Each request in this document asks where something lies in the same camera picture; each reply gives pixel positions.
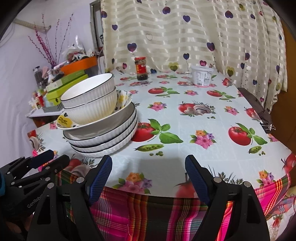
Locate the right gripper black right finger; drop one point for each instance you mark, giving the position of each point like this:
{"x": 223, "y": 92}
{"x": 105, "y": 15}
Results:
{"x": 234, "y": 211}

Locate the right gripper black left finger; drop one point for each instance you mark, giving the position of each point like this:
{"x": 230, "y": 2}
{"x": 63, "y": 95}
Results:
{"x": 63, "y": 213}

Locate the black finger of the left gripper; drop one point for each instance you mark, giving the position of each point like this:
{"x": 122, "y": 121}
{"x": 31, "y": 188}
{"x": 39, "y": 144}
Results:
{"x": 50, "y": 169}
{"x": 39, "y": 160}

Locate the white deep plate black rim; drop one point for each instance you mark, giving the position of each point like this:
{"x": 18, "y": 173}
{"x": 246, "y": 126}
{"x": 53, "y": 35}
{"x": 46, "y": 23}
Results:
{"x": 100, "y": 127}

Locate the white ribbed bowl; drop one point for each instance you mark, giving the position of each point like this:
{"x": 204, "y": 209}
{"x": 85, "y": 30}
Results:
{"x": 88, "y": 90}
{"x": 93, "y": 110}

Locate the yellow floral small plate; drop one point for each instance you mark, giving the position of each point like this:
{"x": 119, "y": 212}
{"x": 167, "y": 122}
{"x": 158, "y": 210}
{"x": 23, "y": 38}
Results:
{"x": 123, "y": 99}

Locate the left human hand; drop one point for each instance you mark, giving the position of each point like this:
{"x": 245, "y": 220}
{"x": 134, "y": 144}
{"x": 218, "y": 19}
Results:
{"x": 19, "y": 228}

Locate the striped black white box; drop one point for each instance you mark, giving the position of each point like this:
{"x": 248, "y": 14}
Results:
{"x": 55, "y": 108}

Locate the pink plaid cloth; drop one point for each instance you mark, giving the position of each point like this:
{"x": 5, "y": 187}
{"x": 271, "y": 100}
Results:
{"x": 123, "y": 215}

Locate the red bottle on shelf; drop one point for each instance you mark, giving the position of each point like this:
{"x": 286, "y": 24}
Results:
{"x": 41, "y": 99}

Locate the lime green flat box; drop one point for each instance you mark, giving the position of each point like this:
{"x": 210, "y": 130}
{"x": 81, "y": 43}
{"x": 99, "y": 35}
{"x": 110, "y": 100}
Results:
{"x": 53, "y": 97}

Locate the olive green white box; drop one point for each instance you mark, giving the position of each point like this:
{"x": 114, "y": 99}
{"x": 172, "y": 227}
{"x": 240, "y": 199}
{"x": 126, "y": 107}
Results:
{"x": 65, "y": 79}

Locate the white spray bottle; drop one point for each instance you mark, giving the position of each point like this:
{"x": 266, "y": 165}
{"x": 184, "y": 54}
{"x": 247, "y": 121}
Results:
{"x": 50, "y": 76}

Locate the dark glass jar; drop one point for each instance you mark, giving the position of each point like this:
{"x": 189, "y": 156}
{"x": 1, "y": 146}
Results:
{"x": 38, "y": 77}

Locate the vegetable print tablecloth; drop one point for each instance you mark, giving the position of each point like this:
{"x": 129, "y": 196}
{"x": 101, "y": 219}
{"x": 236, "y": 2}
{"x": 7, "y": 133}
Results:
{"x": 176, "y": 118}

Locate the orange plastic basin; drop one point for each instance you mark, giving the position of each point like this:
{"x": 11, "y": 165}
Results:
{"x": 82, "y": 64}

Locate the pink flower branches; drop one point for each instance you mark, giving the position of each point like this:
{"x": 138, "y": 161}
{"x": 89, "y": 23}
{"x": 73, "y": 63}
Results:
{"x": 41, "y": 41}

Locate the red-lidded sauce jar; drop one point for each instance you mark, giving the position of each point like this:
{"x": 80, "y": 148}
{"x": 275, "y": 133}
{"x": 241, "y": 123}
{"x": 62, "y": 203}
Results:
{"x": 141, "y": 69}

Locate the white plastic tub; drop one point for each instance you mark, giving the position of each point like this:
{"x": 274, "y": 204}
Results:
{"x": 201, "y": 75}

